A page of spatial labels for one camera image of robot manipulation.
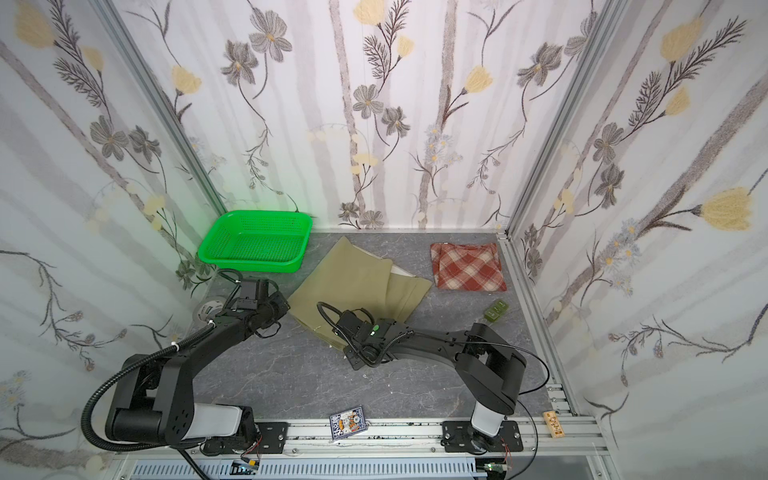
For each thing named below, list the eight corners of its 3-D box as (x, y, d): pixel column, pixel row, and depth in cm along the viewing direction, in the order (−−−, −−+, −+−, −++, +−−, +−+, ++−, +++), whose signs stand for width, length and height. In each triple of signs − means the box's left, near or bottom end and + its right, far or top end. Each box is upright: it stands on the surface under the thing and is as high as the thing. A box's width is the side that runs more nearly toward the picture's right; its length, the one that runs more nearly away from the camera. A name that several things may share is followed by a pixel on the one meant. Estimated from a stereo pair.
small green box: (491, 324, 97) (493, 320, 95) (482, 314, 99) (484, 311, 97) (509, 310, 100) (511, 307, 98) (499, 302, 102) (502, 298, 100)
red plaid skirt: (435, 292, 105) (437, 286, 102) (430, 248, 118) (431, 242, 115) (504, 293, 105) (508, 287, 102) (492, 249, 118) (495, 242, 115)
